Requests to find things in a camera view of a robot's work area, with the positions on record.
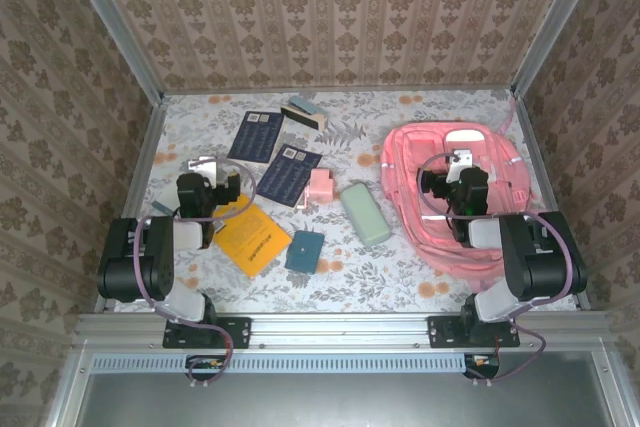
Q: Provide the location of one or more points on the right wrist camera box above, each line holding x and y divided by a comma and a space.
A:
459, 162

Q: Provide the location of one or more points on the aluminium rear rail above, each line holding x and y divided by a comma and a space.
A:
340, 88

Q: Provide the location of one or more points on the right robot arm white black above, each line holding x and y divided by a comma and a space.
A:
540, 267

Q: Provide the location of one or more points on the navy blue booklet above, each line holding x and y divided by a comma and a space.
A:
287, 177
255, 139

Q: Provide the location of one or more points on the floral table cloth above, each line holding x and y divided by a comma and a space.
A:
350, 287

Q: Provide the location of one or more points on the aluminium corner post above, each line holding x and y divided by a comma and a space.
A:
118, 27
555, 22

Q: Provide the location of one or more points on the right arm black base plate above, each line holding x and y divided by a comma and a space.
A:
440, 332

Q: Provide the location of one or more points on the teal snap wallet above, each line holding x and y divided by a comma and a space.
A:
304, 252

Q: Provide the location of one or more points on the grey metal panel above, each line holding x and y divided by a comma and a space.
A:
350, 402

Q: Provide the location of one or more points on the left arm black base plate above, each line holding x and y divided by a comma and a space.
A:
240, 332

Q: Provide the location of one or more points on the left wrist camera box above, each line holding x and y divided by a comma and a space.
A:
205, 167

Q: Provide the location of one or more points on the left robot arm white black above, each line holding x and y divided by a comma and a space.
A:
130, 257

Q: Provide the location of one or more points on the light green pencil case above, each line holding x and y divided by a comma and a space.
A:
365, 214

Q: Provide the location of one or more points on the aluminium mounting rail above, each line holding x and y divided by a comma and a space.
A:
340, 329

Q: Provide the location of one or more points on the pink pencil sharpener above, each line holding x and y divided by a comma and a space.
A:
320, 187

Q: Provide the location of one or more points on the pink student backpack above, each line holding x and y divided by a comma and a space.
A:
405, 157

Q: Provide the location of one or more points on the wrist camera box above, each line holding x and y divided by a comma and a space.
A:
459, 162
205, 167

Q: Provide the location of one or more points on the aluminium side rail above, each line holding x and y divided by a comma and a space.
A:
134, 197
549, 197

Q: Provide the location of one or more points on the blackboard eraser teal black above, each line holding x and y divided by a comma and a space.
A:
302, 114

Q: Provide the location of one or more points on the yellow booklet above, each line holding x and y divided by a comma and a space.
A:
255, 242

